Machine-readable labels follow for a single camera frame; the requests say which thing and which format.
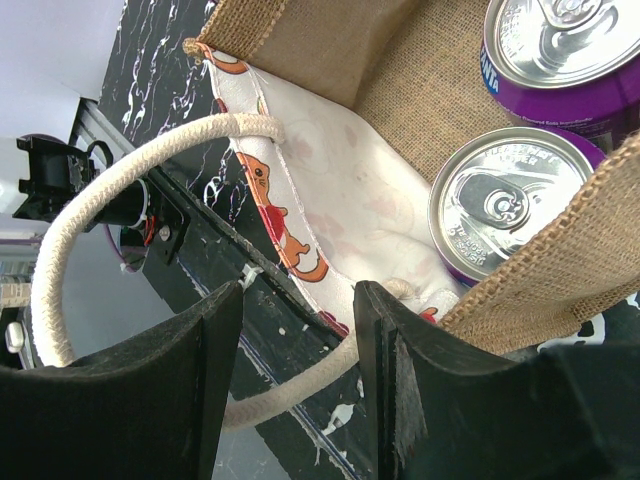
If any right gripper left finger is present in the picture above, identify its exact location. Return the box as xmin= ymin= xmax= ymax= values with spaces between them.
xmin=1 ymin=281 xmax=243 ymax=479

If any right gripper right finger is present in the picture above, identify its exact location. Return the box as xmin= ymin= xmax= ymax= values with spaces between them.
xmin=354 ymin=281 xmax=639 ymax=479

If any purple Fanta can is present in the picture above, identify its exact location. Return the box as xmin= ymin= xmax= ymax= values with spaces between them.
xmin=428 ymin=126 xmax=605 ymax=287
xmin=479 ymin=0 xmax=639 ymax=152

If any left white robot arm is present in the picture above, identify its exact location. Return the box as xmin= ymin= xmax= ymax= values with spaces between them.
xmin=12 ymin=134 xmax=150 ymax=232

